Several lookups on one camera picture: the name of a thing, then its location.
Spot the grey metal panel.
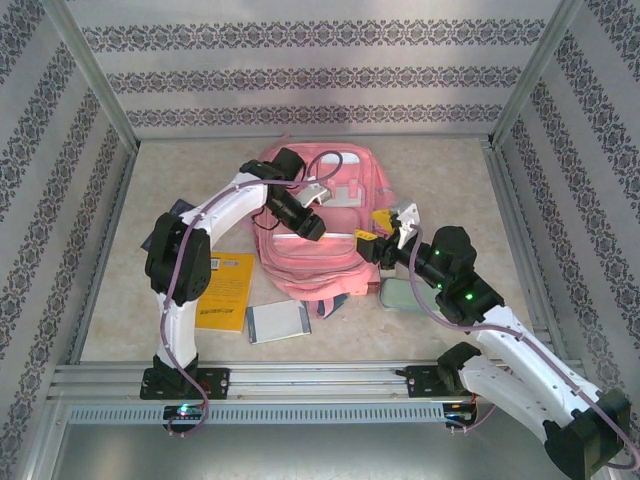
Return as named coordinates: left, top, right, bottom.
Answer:
left=47, top=422, right=609, bottom=480

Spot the aluminium frame post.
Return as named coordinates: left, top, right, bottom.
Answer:
left=487, top=0, right=585, bottom=151
left=42, top=0, right=142, bottom=151

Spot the mint green pencil case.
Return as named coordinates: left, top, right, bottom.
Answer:
left=378, top=277, right=442, bottom=315

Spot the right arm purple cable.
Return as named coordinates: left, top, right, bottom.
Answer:
left=407, top=224, right=634, bottom=471

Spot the slotted grey cable duct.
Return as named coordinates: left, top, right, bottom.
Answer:
left=64, top=402, right=587, bottom=427

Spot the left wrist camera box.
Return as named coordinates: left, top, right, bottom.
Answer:
left=298, top=180, right=334, bottom=207

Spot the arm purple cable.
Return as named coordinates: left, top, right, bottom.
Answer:
left=159, top=149, right=344, bottom=439
left=407, top=224, right=634, bottom=471

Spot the navy book with printed text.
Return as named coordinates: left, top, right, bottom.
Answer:
left=141, top=198, right=197, bottom=252

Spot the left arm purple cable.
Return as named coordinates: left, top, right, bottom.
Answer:
left=159, top=149, right=344, bottom=439

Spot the yellow book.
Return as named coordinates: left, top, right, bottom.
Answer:
left=194, top=252, right=256, bottom=334

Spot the aluminium side rail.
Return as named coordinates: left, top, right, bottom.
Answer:
left=480, top=139, right=570, bottom=362
left=67, top=142, right=140, bottom=365

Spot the pink school backpack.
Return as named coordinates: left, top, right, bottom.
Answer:
left=248, top=141, right=395, bottom=320

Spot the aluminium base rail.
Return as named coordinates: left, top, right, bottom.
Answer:
left=47, top=360, right=590, bottom=402

